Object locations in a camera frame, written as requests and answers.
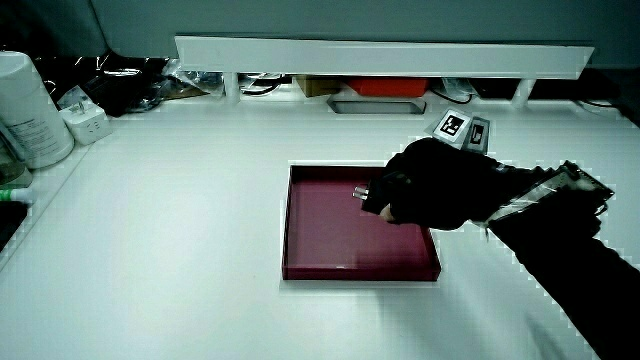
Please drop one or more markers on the person's right hand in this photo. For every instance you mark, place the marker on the person's right hand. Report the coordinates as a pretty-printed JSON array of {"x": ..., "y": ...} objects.
[{"x": 440, "y": 185}]

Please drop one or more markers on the black charger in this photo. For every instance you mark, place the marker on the black charger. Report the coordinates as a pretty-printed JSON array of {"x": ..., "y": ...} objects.
[{"x": 372, "y": 199}]

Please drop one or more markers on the dark red square plate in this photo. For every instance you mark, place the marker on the dark red square plate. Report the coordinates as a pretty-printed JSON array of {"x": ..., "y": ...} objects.
[{"x": 330, "y": 235}]

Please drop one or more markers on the black forearm electronics module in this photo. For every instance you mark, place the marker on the black forearm electronics module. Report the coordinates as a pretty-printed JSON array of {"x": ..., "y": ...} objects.
[{"x": 550, "y": 192}]

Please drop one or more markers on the grey flat tray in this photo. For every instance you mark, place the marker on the grey flat tray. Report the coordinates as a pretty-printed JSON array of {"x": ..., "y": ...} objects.
[{"x": 377, "y": 106}]

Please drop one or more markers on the red box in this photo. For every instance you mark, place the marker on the red box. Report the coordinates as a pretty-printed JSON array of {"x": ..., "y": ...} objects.
[{"x": 390, "y": 86}]

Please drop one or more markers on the white desk shelf riser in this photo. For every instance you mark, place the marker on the white desk shelf riser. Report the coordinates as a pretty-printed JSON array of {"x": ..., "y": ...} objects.
[{"x": 380, "y": 57}]

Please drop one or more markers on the brown cardboard box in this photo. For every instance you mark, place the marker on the brown cardboard box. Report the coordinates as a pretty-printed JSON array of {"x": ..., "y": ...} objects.
[{"x": 316, "y": 85}]

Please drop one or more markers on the clear plastic bag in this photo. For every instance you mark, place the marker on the clear plastic bag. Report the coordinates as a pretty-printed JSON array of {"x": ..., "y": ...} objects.
[{"x": 195, "y": 80}]

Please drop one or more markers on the black plastic bag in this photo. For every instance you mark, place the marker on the black plastic bag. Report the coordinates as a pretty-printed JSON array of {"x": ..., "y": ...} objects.
[{"x": 115, "y": 82}]

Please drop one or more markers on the white power adapter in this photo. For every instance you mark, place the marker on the white power adapter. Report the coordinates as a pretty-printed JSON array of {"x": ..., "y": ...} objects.
[{"x": 86, "y": 124}]

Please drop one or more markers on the white cylindrical container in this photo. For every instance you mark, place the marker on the white cylindrical container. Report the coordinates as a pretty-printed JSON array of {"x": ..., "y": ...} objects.
[{"x": 30, "y": 115}]

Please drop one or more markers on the green and white tube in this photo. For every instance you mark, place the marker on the green and white tube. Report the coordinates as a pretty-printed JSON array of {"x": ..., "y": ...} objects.
[{"x": 15, "y": 195}]

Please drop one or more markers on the clear glass jar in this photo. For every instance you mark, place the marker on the clear glass jar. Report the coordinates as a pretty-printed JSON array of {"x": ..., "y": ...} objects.
[{"x": 10, "y": 167}]

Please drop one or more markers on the black flat object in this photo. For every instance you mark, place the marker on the black flat object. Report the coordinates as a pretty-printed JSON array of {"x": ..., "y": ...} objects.
[{"x": 10, "y": 222}]

